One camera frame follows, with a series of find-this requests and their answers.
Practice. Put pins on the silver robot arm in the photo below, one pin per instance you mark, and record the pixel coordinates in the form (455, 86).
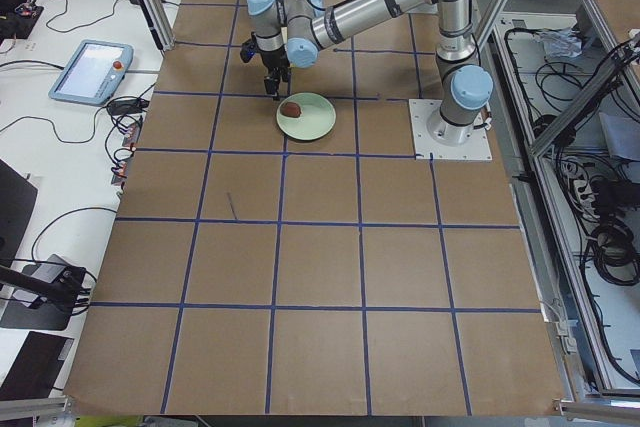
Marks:
(291, 33)

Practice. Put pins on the black camera stand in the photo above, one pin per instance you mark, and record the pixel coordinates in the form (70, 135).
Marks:
(53, 282)

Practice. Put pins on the black laptop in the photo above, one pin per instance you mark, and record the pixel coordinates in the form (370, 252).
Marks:
(17, 201)

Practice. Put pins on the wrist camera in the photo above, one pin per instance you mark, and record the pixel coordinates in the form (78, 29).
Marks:
(248, 50)

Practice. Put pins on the brown steamed bun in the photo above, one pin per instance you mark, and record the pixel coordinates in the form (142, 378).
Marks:
(290, 110)

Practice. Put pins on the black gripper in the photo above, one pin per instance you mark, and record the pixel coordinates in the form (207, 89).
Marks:
(274, 61)

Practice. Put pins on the light green plate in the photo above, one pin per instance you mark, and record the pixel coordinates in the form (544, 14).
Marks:
(317, 119)

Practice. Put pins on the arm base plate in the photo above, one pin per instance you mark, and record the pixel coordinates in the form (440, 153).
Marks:
(435, 139)

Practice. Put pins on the black power adapter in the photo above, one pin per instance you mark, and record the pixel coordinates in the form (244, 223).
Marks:
(127, 106)

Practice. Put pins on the teach pendant near post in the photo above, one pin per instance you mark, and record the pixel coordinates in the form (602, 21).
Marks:
(93, 74)

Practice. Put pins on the black circuit board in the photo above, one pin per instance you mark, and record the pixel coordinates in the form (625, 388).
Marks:
(28, 10)

